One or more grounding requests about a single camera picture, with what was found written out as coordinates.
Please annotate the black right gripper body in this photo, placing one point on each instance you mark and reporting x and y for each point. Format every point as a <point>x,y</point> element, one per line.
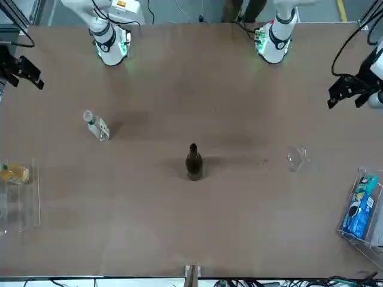
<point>7,61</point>

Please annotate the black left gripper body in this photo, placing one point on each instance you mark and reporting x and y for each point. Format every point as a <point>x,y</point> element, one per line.
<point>366,74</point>

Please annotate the clear plastic drink bottle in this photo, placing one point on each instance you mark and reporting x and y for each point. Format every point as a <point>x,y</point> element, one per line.
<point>97,127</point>

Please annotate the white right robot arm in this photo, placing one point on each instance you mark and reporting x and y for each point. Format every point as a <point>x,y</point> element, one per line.
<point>109,45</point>

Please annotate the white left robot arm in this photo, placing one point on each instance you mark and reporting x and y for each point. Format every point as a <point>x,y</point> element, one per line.
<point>278,39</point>

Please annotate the small yellow bottle white cap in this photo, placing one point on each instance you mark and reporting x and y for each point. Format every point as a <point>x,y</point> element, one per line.
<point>16,174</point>

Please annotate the clear acrylic bottle shelf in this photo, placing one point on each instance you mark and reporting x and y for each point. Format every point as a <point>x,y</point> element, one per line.
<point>30,209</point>

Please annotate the dark glass bottle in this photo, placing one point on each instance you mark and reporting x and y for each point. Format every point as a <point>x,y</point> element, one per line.
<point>194,164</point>

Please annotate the teal snack packet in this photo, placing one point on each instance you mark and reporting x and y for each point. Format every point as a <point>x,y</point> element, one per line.
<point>368,183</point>

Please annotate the white cabinet yellow sticker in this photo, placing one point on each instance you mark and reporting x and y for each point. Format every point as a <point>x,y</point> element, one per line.
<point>127,7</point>

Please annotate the person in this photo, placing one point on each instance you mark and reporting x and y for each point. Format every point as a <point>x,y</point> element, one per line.
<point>251,10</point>

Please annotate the blue cookie packet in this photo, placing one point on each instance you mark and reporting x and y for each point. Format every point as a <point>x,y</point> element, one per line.
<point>357,218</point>

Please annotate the clear acrylic snack stand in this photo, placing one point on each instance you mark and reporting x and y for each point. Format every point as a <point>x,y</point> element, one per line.
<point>359,248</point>

